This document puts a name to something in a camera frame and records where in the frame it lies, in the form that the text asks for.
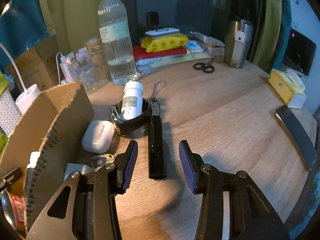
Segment tooth shaped key tag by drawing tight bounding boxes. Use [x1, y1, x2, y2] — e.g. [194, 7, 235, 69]
[92, 154, 115, 171]

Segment black flashlight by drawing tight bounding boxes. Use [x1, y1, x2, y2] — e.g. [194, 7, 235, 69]
[148, 115, 167, 180]

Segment black strap wristwatch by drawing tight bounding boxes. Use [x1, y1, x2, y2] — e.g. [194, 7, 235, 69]
[109, 98, 152, 136]

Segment white pill bottle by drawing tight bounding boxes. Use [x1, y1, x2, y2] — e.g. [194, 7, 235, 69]
[121, 81, 143, 121]

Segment red drink can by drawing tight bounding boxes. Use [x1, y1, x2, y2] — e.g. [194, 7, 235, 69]
[1, 190, 25, 232]

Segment white earbuds case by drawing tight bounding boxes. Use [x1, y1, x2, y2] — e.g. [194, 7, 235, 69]
[81, 120, 115, 154]

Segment white plug adapter in box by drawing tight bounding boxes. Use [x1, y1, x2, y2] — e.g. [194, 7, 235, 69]
[24, 151, 41, 192]

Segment dark chair back edge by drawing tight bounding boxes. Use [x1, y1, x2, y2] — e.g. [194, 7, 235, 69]
[275, 105, 317, 172]

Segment brown cardboard box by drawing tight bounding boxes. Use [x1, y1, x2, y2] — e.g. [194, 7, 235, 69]
[1, 82, 94, 229]

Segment white perforated basket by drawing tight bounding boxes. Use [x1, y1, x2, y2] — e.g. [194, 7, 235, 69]
[0, 88, 22, 137]

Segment white desk lamp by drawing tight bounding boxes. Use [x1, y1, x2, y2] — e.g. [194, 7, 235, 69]
[1, 44, 41, 115]

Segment yellow tissue box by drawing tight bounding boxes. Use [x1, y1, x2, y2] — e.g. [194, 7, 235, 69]
[268, 69, 307, 109]

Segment glass jar with ridges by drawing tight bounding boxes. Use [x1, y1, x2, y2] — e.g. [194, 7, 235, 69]
[85, 38, 112, 81]

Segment clear plastic sticker cup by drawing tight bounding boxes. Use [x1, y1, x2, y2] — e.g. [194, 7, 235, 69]
[66, 47, 109, 94]

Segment brown cardboard carton behind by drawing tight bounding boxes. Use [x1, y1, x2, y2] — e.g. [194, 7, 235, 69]
[15, 35, 60, 91]

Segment red book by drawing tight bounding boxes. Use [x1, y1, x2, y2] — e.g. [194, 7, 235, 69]
[133, 46, 187, 61]

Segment steel thermos tumbler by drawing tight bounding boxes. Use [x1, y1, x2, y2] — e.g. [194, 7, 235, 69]
[224, 19, 253, 69]

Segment yellow wet wipes pack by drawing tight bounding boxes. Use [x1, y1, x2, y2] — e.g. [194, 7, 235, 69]
[141, 34, 189, 53]

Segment white flat device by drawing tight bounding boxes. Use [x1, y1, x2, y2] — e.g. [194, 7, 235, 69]
[145, 28, 180, 38]

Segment clear water bottle green cap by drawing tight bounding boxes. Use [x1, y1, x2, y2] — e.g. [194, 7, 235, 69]
[98, 0, 137, 86]

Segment white charger with cable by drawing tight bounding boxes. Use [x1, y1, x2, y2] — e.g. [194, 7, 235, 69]
[55, 52, 74, 84]

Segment black handled scissors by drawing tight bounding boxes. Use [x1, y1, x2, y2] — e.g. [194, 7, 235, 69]
[193, 58, 215, 74]

